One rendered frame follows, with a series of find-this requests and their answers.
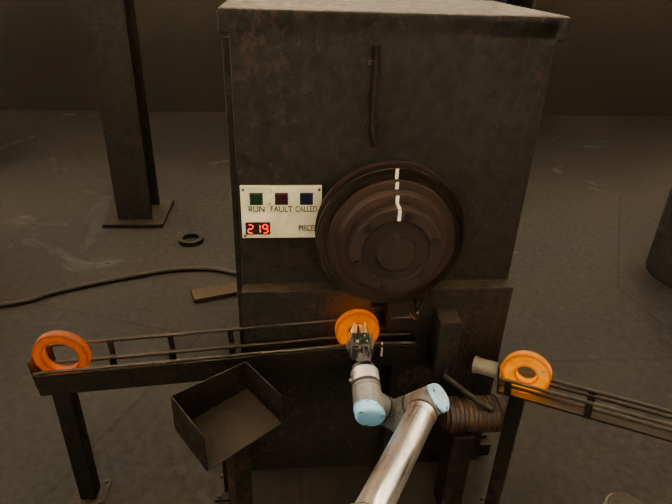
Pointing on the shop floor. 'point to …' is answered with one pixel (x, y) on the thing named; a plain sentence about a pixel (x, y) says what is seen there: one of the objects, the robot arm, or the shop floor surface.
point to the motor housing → (463, 442)
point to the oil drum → (662, 247)
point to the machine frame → (414, 140)
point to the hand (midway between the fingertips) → (357, 325)
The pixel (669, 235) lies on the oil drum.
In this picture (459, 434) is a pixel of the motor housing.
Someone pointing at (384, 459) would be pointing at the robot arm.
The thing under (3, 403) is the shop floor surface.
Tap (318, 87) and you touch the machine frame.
